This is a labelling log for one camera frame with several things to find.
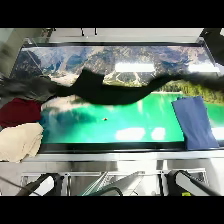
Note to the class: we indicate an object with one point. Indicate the cream garment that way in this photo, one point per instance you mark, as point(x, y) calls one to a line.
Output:
point(20, 141)

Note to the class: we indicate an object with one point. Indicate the red garment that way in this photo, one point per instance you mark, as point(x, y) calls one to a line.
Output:
point(20, 111)

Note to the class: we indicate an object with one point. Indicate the black garment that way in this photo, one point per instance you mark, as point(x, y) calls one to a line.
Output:
point(100, 91)

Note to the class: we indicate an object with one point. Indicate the silver frame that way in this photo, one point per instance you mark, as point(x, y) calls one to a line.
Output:
point(100, 156)

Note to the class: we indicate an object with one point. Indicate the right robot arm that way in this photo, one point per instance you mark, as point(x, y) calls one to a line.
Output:
point(186, 183)

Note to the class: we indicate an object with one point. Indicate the dark grey garment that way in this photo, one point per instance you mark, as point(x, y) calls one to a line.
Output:
point(30, 88)

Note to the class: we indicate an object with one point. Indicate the blue garment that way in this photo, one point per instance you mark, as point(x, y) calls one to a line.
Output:
point(196, 123)

